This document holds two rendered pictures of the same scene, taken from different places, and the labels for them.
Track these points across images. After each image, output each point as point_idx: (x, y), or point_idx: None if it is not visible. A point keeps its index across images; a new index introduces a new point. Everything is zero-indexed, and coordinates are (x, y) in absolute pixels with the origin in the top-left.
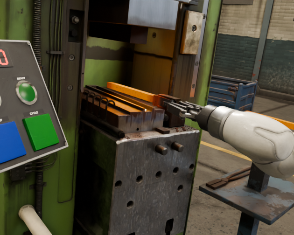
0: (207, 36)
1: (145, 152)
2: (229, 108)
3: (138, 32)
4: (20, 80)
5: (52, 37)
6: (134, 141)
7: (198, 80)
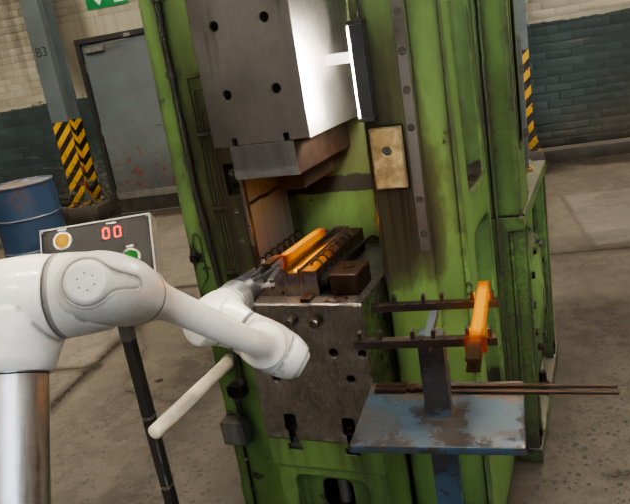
0: (432, 154)
1: (277, 320)
2: (227, 284)
3: (289, 176)
4: (128, 247)
5: (212, 194)
6: (258, 306)
7: (434, 224)
